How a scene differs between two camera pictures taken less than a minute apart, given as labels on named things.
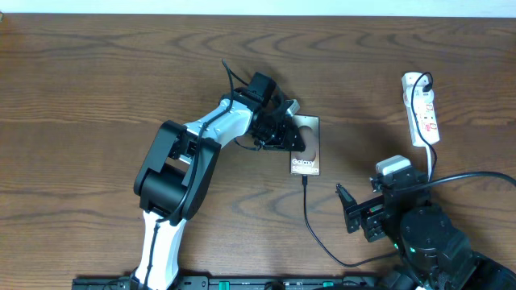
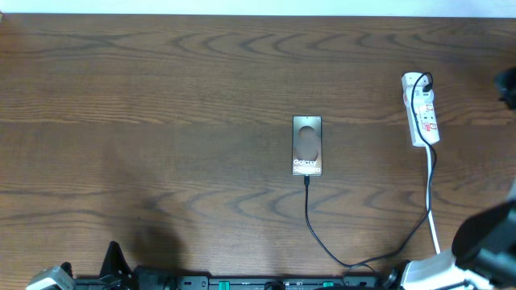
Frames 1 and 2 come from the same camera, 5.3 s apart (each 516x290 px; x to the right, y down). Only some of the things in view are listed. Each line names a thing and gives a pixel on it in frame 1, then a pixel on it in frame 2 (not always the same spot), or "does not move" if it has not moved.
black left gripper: (288, 143) to (106, 281)
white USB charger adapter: (410, 86) does not move
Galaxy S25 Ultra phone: (308, 162) does not move
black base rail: (236, 283) does not move
